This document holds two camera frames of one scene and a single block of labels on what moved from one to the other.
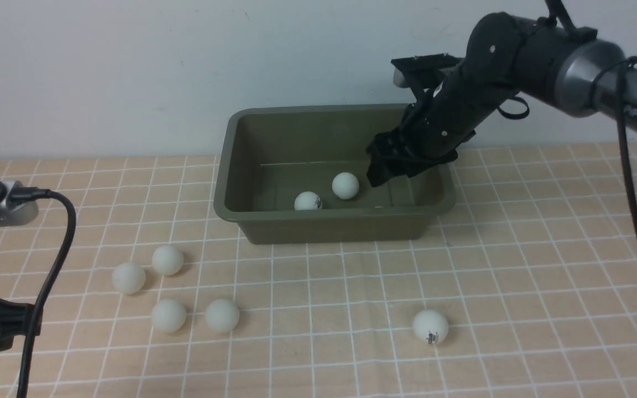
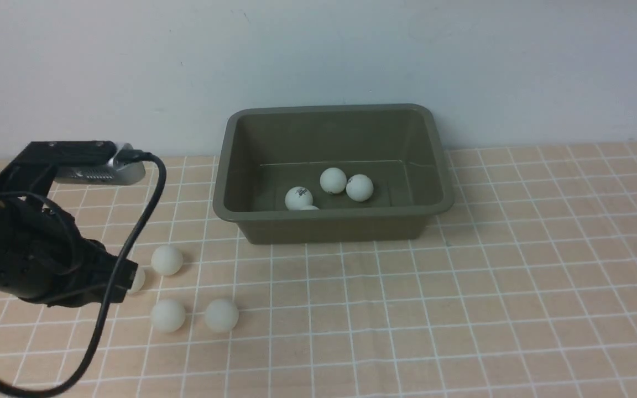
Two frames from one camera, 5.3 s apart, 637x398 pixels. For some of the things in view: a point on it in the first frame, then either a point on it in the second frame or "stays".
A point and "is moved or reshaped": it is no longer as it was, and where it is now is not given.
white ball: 168,315 stays
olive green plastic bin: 267,156 stays
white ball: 345,185 to 333,180
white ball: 222,315 stays
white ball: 308,200 is moved or reshaped
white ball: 167,260 stays
